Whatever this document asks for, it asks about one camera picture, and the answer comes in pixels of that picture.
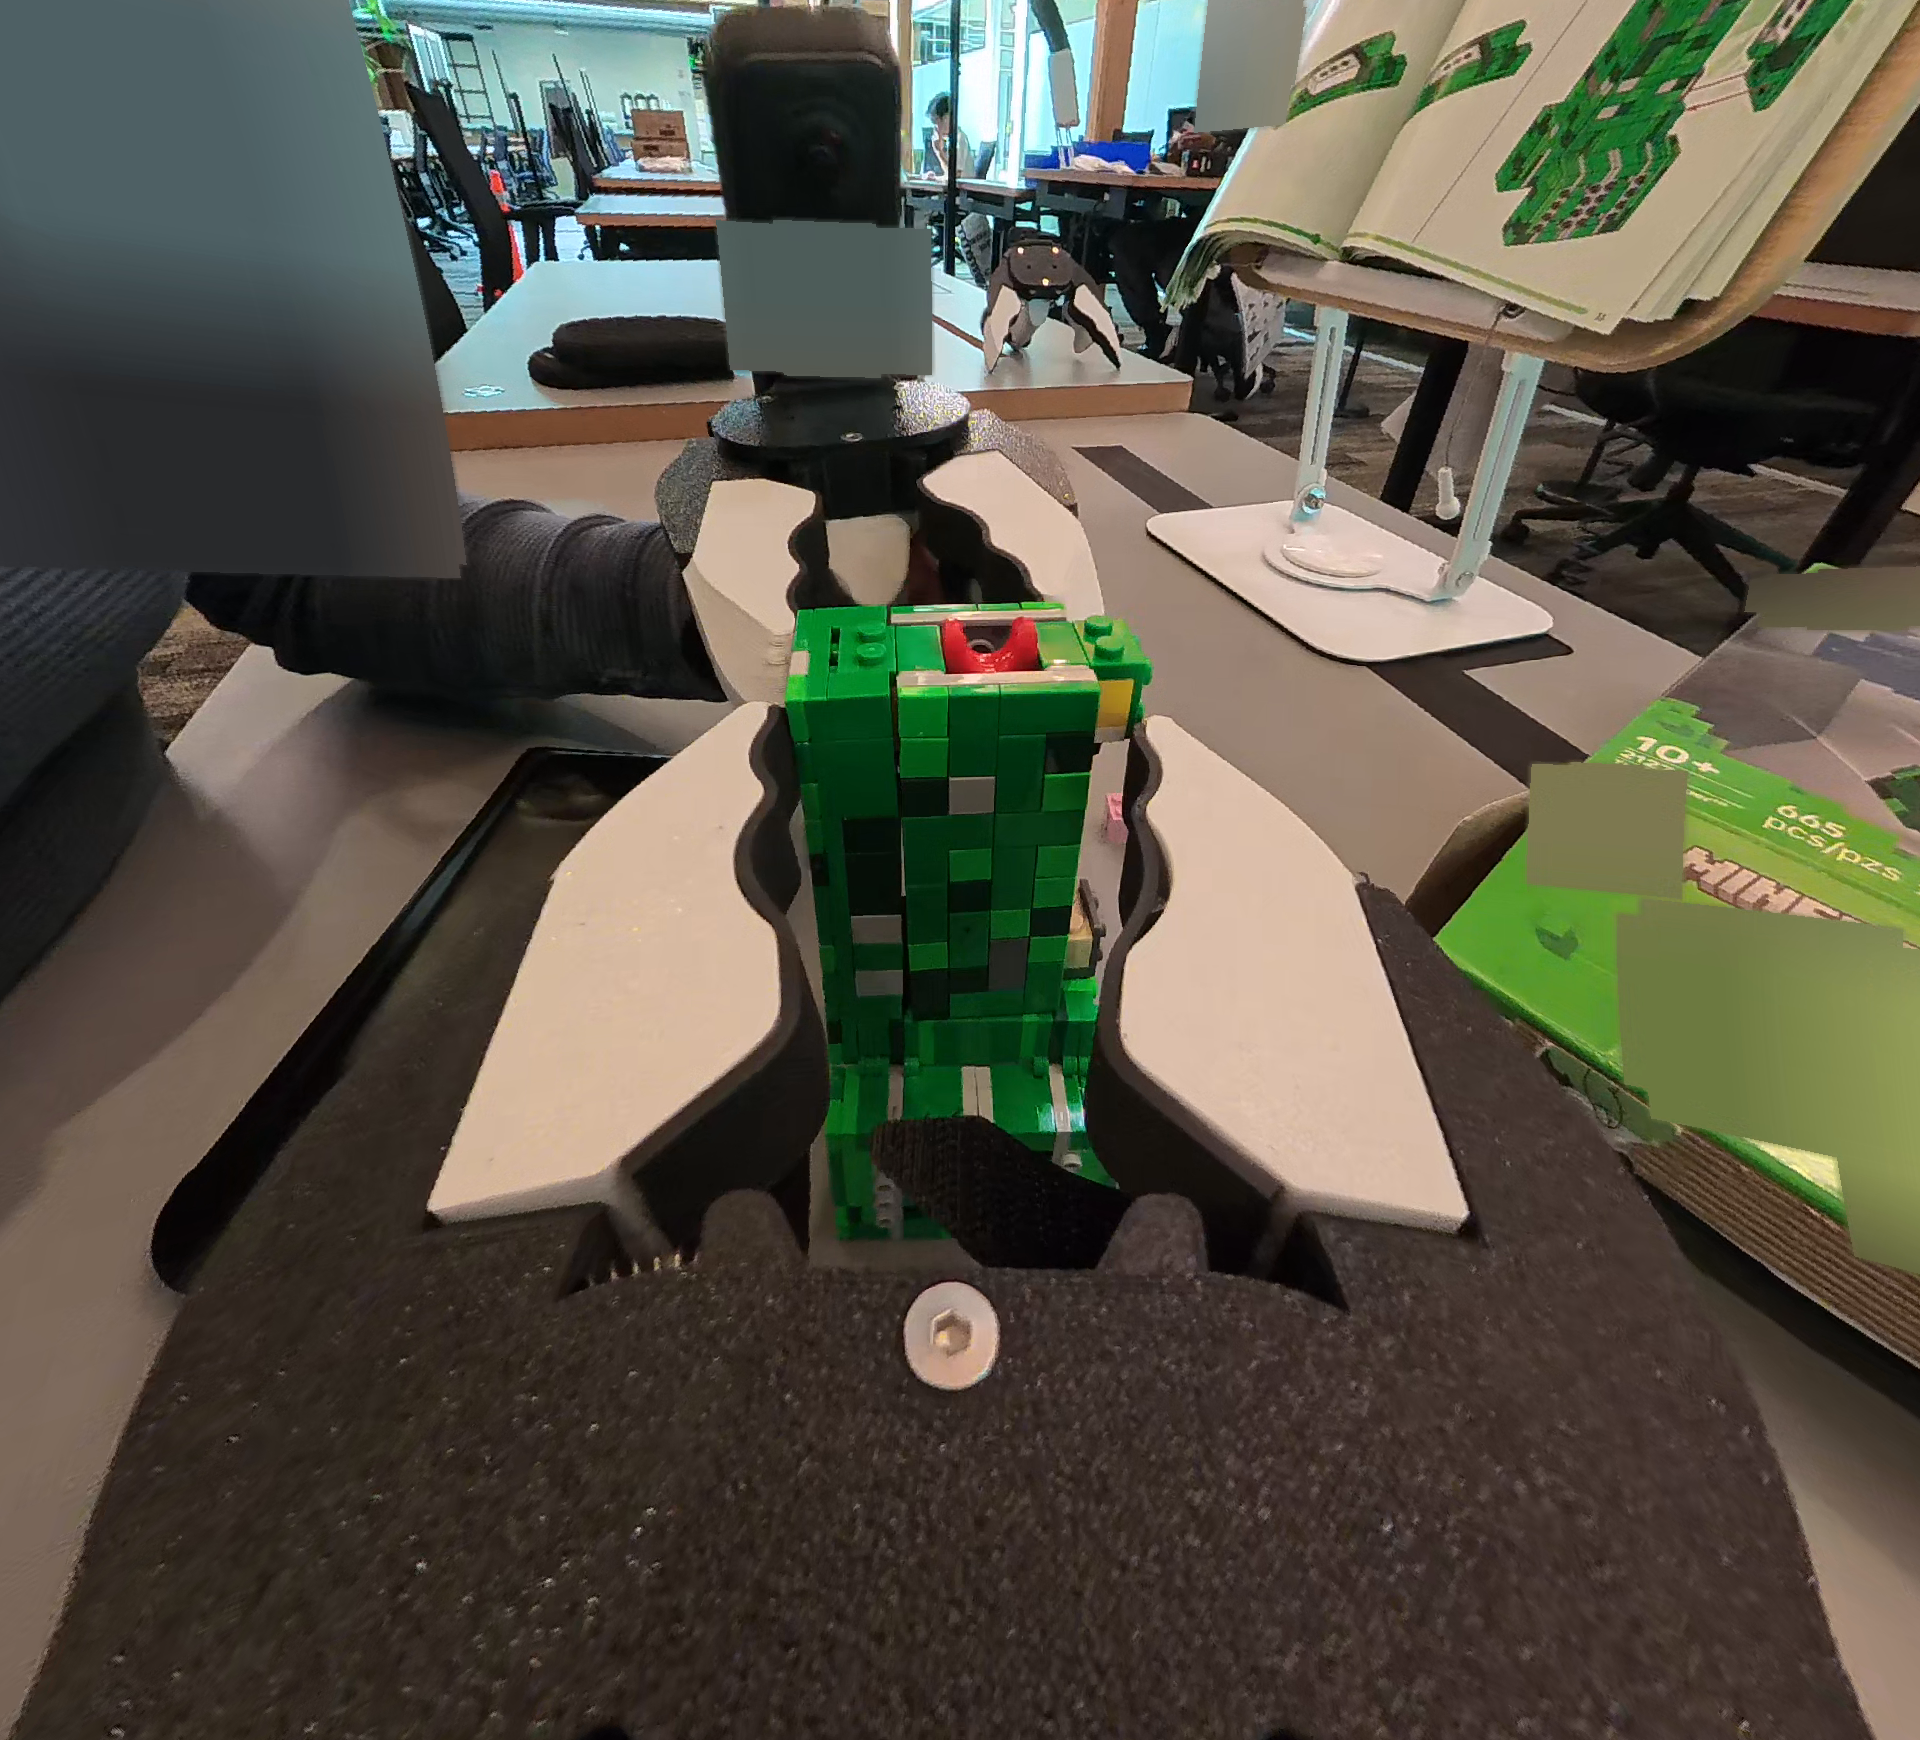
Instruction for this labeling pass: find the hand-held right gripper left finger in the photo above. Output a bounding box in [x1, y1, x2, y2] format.
[425, 702, 834, 1229]

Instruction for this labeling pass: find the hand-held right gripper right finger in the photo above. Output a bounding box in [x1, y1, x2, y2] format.
[1083, 713, 1474, 1243]

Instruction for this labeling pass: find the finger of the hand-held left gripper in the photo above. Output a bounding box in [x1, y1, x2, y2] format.
[912, 453, 1115, 620]
[681, 468, 824, 709]

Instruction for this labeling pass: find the green lego creeper model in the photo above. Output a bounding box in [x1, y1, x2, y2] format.
[782, 598, 1157, 1250]

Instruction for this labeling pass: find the person's left forearm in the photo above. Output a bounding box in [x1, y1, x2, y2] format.
[186, 497, 725, 708]

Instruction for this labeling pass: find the green lego set box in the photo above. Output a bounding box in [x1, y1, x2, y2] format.
[1432, 570, 1920, 1280]

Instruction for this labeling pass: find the lego instruction booklet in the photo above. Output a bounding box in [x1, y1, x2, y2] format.
[1166, 0, 1920, 334]

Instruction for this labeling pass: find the black light stand pole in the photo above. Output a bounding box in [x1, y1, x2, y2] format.
[916, 0, 1003, 273]

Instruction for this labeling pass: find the black tray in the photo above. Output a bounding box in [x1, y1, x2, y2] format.
[150, 748, 669, 1299]

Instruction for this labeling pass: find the black foam pad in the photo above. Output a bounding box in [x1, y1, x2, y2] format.
[527, 314, 737, 392]

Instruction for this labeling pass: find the spare hand-held gripper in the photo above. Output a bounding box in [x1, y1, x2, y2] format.
[981, 224, 1124, 368]

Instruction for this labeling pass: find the white book stand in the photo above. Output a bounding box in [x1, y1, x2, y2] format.
[1145, 252, 1920, 666]

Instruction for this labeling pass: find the wood-edged desk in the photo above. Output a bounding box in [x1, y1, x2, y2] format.
[435, 255, 1197, 451]

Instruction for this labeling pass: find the person's torso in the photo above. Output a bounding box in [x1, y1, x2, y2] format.
[0, 567, 197, 998]

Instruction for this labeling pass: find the black office chair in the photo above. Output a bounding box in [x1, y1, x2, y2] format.
[1500, 331, 1891, 575]

